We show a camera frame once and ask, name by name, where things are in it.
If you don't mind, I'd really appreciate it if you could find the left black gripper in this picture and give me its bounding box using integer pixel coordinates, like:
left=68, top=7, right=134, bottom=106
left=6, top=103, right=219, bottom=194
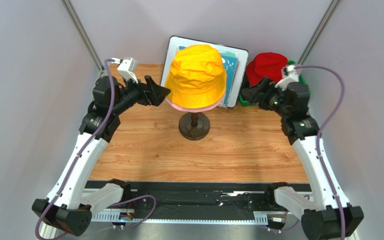
left=111, top=73, right=170, bottom=116

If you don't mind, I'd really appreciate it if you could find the red hat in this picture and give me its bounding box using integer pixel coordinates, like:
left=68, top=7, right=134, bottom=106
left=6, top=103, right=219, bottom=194
left=245, top=52, right=288, bottom=86

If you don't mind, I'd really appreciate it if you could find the pink bucket hat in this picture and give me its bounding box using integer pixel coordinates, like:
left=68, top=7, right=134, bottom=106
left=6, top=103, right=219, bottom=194
left=166, top=89, right=226, bottom=113

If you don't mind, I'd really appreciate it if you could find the yellow bucket hat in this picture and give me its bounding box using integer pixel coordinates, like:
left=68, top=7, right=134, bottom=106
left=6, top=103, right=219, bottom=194
left=164, top=44, right=228, bottom=110

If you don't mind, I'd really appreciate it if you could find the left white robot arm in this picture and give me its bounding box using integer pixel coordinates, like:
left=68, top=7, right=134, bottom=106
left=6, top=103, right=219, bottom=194
left=32, top=75, right=170, bottom=240

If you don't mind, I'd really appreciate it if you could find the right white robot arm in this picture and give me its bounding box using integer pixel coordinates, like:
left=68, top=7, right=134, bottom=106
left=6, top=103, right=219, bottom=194
left=241, top=77, right=364, bottom=240

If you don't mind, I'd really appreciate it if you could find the white tablet board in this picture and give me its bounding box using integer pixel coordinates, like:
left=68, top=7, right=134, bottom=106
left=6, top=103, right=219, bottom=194
left=160, top=35, right=249, bottom=108

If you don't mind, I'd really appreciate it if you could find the dark round stand base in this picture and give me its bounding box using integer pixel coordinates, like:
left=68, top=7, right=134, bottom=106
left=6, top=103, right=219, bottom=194
left=178, top=112, right=211, bottom=141

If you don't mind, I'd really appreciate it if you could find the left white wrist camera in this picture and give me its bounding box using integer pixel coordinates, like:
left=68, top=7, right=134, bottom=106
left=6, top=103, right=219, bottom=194
left=111, top=57, right=139, bottom=84

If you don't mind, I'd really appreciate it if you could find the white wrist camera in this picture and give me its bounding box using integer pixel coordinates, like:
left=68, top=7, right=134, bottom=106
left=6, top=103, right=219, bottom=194
left=111, top=57, right=139, bottom=84
left=275, top=63, right=302, bottom=91

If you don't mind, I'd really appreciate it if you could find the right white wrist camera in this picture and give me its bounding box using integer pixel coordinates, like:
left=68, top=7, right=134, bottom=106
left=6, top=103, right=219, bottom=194
left=275, top=63, right=302, bottom=91

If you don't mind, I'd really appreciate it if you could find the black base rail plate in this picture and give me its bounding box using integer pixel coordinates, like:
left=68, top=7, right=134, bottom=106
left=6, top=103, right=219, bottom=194
left=85, top=179, right=313, bottom=221

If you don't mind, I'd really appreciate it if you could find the aluminium frame rail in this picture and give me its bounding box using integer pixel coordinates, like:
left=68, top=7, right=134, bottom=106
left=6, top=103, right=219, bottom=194
left=38, top=187, right=361, bottom=240

